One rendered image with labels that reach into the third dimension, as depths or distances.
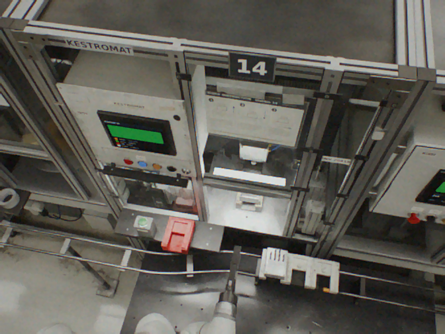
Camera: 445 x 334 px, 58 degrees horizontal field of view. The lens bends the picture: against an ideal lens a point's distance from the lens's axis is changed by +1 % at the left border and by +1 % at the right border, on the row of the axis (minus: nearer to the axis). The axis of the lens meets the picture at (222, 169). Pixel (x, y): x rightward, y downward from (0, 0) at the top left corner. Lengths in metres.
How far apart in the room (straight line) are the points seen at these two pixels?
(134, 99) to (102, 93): 0.10
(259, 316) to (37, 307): 1.61
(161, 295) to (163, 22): 1.41
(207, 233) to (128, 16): 1.13
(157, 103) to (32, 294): 2.15
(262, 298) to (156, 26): 1.44
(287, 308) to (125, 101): 1.33
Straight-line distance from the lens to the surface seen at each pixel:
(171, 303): 2.17
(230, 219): 2.04
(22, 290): 3.21
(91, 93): 1.37
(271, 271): 1.93
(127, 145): 1.51
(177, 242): 2.00
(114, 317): 2.93
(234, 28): 1.19
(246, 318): 2.13
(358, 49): 1.17
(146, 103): 1.30
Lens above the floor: 2.77
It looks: 59 degrees down
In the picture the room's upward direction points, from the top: 3 degrees counter-clockwise
